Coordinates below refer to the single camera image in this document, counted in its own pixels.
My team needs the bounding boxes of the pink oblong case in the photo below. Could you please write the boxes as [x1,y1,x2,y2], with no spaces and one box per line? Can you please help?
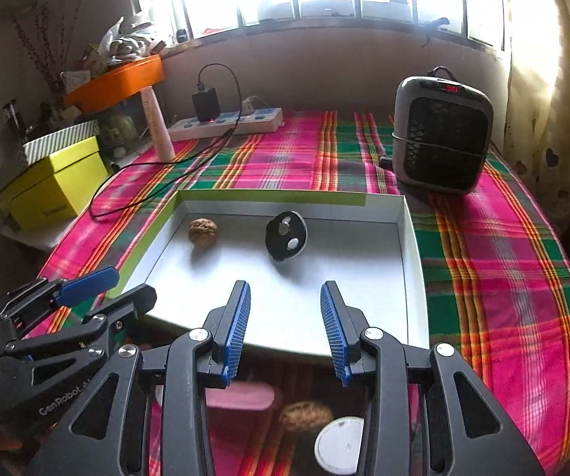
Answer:
[205,382,282,411]

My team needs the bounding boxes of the walnut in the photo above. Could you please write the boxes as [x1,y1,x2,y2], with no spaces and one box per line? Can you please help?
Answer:
[188,218,219,248]
[278,401,334,434]

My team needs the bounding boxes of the green white suction stand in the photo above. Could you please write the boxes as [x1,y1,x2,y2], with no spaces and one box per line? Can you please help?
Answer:
[314,417,365,475]

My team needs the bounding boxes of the black round key fob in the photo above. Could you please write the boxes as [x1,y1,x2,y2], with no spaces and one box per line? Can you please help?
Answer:
[264,211,309,262]

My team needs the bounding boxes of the yellow shoe box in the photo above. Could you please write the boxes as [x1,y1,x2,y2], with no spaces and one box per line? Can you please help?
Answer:
[0,135,107,232]

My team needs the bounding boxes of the plaid pink green tablecloth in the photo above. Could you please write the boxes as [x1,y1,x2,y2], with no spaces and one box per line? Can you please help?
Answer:
[42,111,570,475]

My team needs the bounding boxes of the white green cardboard tray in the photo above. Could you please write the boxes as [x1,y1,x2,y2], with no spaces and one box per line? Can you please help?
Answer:
[110,189,429,357]

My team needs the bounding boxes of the striped white box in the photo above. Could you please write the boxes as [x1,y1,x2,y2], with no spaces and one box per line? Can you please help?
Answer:
[19,119,100,167]

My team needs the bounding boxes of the pink cosmetic tube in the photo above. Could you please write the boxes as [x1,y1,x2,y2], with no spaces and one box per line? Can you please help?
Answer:
[140,86,175,162]

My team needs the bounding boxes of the dried branches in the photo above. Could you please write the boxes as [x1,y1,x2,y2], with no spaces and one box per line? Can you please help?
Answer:
[10,0,84,95]

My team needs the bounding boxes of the grey black space heater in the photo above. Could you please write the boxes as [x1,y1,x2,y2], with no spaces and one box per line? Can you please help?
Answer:
[392,65,493,194]

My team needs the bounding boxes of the white power strip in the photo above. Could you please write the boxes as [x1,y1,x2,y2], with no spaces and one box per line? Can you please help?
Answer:
[169,107,284,142]

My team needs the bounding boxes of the yellow heart pattern curtain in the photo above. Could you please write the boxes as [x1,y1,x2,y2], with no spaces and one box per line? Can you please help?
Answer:
[503,0,570,231]

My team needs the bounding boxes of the black charger with cable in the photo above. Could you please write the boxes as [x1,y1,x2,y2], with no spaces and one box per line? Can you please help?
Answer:
[88,62,243,223]

